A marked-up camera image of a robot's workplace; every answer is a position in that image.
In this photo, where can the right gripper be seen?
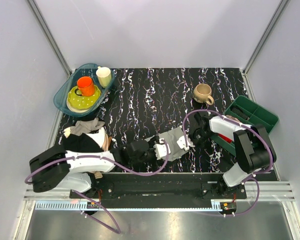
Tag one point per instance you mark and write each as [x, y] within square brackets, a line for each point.
[202, 145]

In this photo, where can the grey underwear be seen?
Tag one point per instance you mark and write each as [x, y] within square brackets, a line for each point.
[170, 138]

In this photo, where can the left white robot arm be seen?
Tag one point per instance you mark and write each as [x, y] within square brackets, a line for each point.
[72, 168]

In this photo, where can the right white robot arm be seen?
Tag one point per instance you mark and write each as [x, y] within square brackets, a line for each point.
[253, 149]

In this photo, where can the red white rolled underwear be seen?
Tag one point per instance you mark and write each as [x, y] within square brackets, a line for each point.
[225, 138]

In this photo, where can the pinkish beige rolled underwear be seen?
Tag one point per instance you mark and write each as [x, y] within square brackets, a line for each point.
[233, 118]

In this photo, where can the black white striped rolled underwear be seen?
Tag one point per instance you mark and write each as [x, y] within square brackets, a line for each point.
[240, 113]

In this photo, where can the beige ceramic mug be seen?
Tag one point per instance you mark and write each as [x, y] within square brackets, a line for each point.
[202, 93]

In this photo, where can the green plastic divided organizer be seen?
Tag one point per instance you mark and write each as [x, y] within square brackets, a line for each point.
[257, 113]

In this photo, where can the beige tan garment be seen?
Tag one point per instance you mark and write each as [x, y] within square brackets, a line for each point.
[107, 142]

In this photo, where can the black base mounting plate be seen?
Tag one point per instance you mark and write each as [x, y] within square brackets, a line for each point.
[162, 191]

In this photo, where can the cream yellow cup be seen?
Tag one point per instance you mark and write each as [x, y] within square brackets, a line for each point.
[104, 76]

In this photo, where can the light grey garment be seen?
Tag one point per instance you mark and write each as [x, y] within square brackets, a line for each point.
[84, 127]

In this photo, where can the black garment pile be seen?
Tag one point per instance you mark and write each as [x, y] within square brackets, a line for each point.
[80, 144]

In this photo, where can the orange cup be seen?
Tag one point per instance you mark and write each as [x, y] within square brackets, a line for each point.
[85, 87]

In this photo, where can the yellow green dotted plate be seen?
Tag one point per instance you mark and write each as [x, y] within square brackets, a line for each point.
[78, 103]

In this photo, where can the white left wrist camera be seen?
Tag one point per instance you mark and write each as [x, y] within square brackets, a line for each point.
[161, 151]

